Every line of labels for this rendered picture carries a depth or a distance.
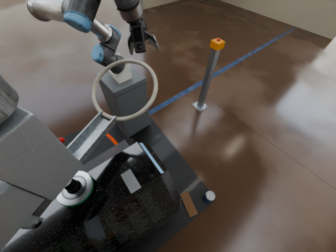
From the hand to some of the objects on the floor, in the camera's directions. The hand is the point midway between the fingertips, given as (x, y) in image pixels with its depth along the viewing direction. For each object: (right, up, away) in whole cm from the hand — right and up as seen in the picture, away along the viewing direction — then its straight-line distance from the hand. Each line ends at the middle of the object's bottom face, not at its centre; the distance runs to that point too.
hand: (145, 53), depth 84 cm
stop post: (+66, -4, +188) cm, 199 cm away
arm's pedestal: (-43, -34, +160) cm, 170 cm away
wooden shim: (+35, -125, +94) cm, 160 cm away
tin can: (+57, -120, +98) cm, 165 cm away
